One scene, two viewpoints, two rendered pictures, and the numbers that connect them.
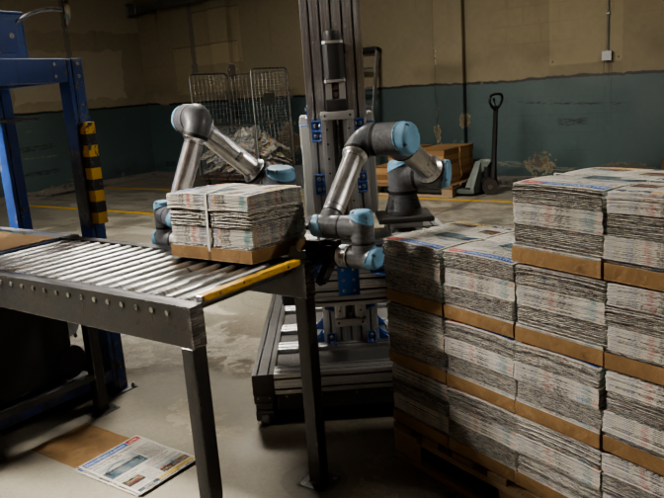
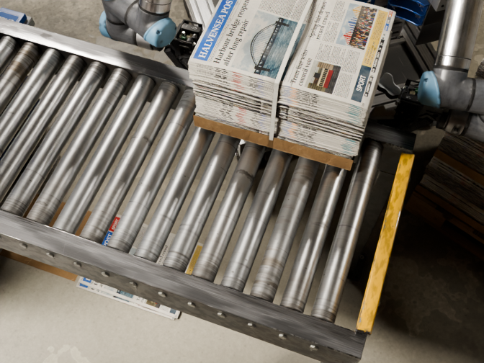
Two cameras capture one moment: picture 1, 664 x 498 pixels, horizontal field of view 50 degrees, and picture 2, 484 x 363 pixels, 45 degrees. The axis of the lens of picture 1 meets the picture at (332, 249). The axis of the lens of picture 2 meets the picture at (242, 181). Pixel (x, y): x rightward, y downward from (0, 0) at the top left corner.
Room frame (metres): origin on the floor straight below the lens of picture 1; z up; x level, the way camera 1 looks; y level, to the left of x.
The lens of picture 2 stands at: (1.63, 0.68, 1.93)
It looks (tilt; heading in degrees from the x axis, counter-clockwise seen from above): 61 degrees down; 343
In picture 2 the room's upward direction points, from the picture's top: straight up
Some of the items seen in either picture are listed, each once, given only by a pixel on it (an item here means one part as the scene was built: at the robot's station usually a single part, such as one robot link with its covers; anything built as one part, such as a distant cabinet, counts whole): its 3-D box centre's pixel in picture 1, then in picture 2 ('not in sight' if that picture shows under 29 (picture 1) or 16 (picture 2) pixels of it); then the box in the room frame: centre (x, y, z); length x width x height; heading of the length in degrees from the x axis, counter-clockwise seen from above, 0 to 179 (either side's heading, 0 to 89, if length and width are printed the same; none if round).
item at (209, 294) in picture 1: (252, 279); (387, 236); (2.02, 0.24, 0.81); 0.43 x 0.03 x 0.02; 144
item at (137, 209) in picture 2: (138, 273); (158, 167); (2.34, 0.66, 0.77); 0.47 x 0.05 x 0.05; 144
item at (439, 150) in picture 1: (422, 169); not in sight; (8.88, -1.22, 0.28); 1.20 x 0.83 x 0.57; 54
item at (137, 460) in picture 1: (138, 462); (144, 263); (2.44, 0.79, 0.01); 0.37 x 0.28 x 0.01; 54
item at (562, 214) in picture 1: (599, 217); not in sight; (1.89, -0.74, 0.95); 0.38 x 0.29 x 0.23; 123
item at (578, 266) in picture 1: (597, 248); not in sight; (1.89, -0.73, 0.86); 0.38 x 0.29 x 0.04; 123
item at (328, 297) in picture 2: (236, 286); (348, 227); (2.07, 0.30, 0.77); 0.47 x 0.05 x 0.05; 144
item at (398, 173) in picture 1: (403, 173); not in sight; (2.88, -0.31, 0.98); 0.13 x 0.12 x 0.14; 62
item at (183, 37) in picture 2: not in sight; (178, 40); (2.68, 0.53, 0.81); 0.12 x 0.08 x 0.09; 54
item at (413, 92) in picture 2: (324, 251); (421, 106); (2.30, 0.02, 0.81); 0.12 x 0.08 x 0.09; 54
